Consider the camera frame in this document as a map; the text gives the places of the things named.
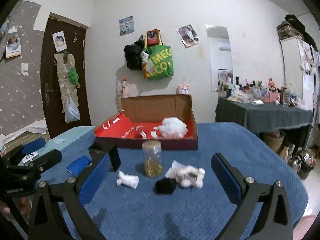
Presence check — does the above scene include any small white plush piece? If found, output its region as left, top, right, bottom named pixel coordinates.
left=116, top=171, right=139, bottom=190

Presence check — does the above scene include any white black plush toy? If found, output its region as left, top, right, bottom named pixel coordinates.
left=176, top=165, right=205, bottom=189

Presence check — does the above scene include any white tissue paper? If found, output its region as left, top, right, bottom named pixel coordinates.
left=165, top=160, right=186, bottom=179

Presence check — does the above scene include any black fluffy pompom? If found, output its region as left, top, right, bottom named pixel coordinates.
left=155, top=178, right=177, bottom=194

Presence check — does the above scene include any white mesh bath pouf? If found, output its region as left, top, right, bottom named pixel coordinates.
left=157, top=117, right=188, bottom=139

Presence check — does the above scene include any white device on mat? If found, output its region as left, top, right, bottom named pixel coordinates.
left=22, top=151, right=39, bottom=165

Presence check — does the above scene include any blue sponge block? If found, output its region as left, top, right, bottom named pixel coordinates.
left=66, top=155, right=92, bottom=177

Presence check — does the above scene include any light blue mat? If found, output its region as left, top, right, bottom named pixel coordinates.
left=18, top=126, right=96, bottom=167

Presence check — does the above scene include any black patterned gift box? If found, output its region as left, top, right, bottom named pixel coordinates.
left=88, top=141, right=121, bottom=172

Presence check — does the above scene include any plastic bag on door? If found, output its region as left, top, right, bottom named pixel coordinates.
left=65, top=96, right=80, bottom=124

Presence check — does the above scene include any green plush on door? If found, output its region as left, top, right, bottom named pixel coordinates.
left=68, top=67, right=81, bottom=88

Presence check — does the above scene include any clear jar with gold beads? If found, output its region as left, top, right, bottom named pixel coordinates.
left=142, top=140, right=163, bottom=178

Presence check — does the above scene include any orange tipped stick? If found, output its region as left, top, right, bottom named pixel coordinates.
left=121, top=77, right=127, bottom=98

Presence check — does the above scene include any dark covered side table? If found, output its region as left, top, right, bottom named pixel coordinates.
left=215, top=97, right=313, bottom=134

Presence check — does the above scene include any blue knitted blanket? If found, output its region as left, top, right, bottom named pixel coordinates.
left=37, top=122, right=309, bottom=240

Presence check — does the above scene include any portrait picture on door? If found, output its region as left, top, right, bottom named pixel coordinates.
left=52, top=31, right=67, bottom=53

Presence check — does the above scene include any dark brown door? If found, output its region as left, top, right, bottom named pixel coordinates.
left=41, top=18, right=91, bottom=138

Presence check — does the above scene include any open red cardboard box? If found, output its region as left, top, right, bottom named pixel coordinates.
left=94, top=94, right=198, bottom=151

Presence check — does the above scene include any green tote bag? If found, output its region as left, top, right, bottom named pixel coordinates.
left=140, top=44, right=174, bottom=80

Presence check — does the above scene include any red box in tote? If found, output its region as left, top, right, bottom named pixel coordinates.
left=146, top=29, right=160, bottom=47

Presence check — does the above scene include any white refrigerator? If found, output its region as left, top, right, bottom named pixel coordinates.
left=280, top=36, right=318, bottom=111

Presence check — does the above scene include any calendar on left wall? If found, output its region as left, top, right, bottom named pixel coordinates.
left=5, top=32, right=22, bottom=59

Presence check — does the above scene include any black bag on wall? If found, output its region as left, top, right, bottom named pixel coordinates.
left=124, top=35, right=144, bottom=71

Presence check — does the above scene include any pink plush keychain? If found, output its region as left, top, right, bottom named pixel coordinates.
left=176, top=85, right=190, bottom=95

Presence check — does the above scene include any blue poster on wall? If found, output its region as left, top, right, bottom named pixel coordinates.
left=119, top=16, right=135, bottom=36

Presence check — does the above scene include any wall mirror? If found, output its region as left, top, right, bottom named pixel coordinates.
left=205, top=24, right=233, bottom=93

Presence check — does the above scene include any photo poster on wall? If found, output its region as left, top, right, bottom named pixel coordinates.
left=176, top=24, right=200, bottom=48

